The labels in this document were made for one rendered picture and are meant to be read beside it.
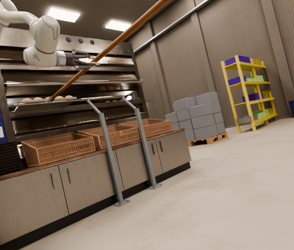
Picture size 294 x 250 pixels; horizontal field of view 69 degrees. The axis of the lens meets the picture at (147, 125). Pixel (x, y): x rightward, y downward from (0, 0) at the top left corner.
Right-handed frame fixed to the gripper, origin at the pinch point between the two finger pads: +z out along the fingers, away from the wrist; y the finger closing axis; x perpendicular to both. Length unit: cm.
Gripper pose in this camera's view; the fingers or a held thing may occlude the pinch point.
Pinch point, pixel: (94, 60)
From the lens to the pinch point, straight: 150.0
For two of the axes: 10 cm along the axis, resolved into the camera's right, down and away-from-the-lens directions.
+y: 2.2, 9.8, -0.3
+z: 7.4, -1.5, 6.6
